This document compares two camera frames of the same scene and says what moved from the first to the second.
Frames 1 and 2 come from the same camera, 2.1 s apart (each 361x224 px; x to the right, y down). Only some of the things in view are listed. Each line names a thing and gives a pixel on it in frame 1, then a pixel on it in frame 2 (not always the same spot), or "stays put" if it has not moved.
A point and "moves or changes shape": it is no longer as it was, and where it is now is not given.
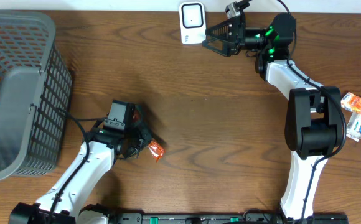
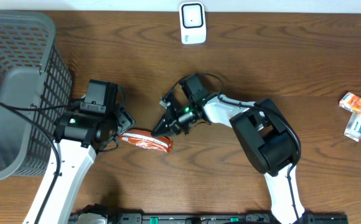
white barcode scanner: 193,22 stays put
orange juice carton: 353,103 stays put
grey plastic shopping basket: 25,93 stays put
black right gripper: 237,37 -> 170,126
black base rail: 222,218 stays put
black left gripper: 145,139 -> 124,119
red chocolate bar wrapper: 155,150 moves or changes shape
